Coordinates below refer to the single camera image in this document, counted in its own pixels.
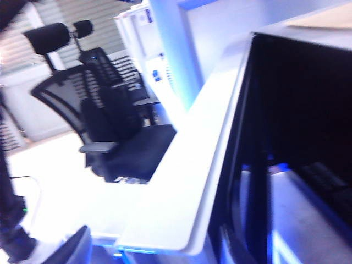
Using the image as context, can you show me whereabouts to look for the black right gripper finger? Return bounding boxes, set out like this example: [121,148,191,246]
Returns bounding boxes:
[53,224,92,264]

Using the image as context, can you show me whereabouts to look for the black Midea microwave oven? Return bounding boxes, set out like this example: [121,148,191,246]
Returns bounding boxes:
[249,1,352,264]

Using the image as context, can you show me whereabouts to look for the black mesh office chair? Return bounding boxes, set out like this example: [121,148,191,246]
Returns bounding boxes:
[23,23,177,184]
[73,20,146,111]

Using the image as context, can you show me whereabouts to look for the white cabinet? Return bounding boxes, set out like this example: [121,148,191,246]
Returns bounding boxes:
[113,0,177,91]

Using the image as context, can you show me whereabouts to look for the grey window blinds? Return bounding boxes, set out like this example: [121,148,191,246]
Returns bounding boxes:
[0,0,144,83]

